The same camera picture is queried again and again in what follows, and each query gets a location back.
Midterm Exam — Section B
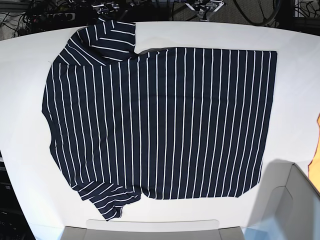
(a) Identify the navy white striped T-shirt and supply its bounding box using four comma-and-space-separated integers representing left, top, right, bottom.
42, 18, 278, 221

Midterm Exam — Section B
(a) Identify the grey tray at bottom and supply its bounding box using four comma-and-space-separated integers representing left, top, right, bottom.
61, 219, 245, 240

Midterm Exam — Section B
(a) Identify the grey bin at right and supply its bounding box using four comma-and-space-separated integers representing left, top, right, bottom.
244, 160, 320, 240

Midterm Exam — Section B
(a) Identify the yellow orange cloth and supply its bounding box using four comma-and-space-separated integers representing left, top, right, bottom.
307, 112, 320, 193

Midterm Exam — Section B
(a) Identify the metal gripper mount top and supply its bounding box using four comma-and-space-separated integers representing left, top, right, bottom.
184, 0, 227, 22

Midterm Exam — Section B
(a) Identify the black looped cable right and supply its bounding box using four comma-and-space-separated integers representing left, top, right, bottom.
232, 0, 281, 27

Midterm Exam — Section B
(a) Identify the black cable bundle left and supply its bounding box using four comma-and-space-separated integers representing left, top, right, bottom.
0, 0, 78, 38

